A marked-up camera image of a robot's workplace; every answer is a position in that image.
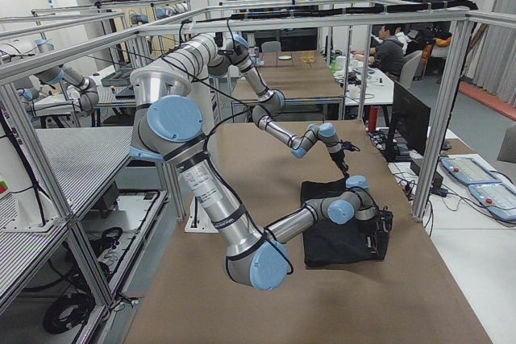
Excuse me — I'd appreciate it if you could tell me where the grey teach pendant near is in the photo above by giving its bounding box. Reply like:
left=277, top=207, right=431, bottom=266
left=468, top=183, right=515, bottom=222

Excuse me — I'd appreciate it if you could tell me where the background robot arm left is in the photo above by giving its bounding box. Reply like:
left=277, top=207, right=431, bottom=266
left=15, top=65, right=357, bottom=173

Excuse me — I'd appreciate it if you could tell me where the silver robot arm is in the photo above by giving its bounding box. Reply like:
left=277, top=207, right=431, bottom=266
left=208, top=33, right=358, bottom=176
left=130, top=34, right=393, bottom=291

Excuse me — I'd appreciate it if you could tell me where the black computer monitor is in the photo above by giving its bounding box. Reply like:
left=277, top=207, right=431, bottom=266
left=384, top=81, right=431, bottom=162

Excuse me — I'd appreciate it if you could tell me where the grey teach pendant far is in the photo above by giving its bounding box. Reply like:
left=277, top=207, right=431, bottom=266
left=440, top=157, right=501, bottom=185

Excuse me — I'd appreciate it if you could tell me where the grey teach pendant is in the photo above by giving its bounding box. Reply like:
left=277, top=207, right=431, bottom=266
left=468, top=183, right=515, bottom=222
left=440, top=157, right=501, bottom=185

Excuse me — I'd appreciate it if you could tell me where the seated person in grey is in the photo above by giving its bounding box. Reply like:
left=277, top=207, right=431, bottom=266
left=369, top=24, right=405, bottom=81

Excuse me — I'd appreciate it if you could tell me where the striped aluminium frame table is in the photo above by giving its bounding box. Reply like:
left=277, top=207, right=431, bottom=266
left=0, top=125, right=136, bottom=240

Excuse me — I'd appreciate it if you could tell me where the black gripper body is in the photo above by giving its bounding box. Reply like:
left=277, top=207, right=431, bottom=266
left=330, top=140, right=359, bottom=170
left=364, top=209, right=393, bottom=254

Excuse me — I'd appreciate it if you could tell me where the black t-shirt with logo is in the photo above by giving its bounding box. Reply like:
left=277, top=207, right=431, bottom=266
left=300, top=175, right=386, bottom=268

